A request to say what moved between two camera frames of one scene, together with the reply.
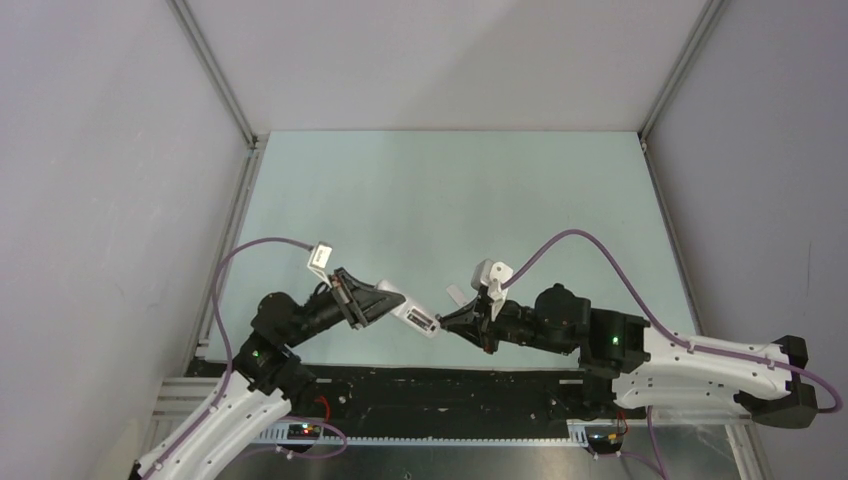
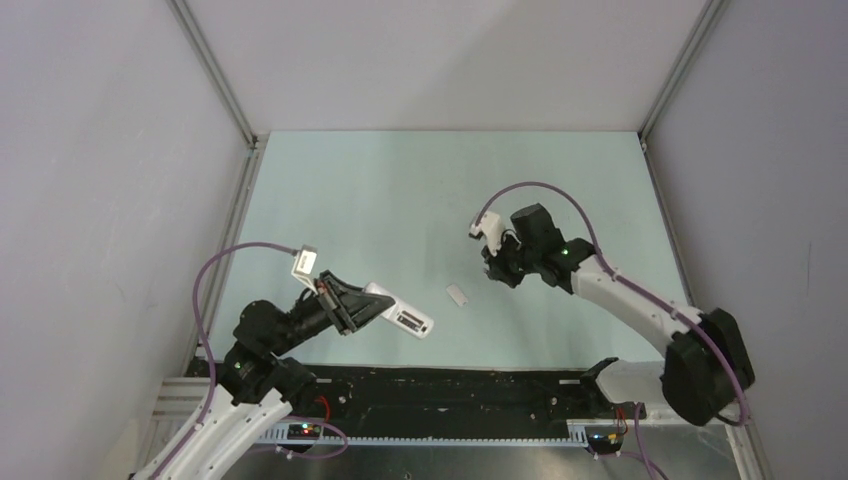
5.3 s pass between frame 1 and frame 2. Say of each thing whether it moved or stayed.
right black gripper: moved
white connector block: moved
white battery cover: stayed
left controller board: stayed
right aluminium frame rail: stayed
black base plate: stayed
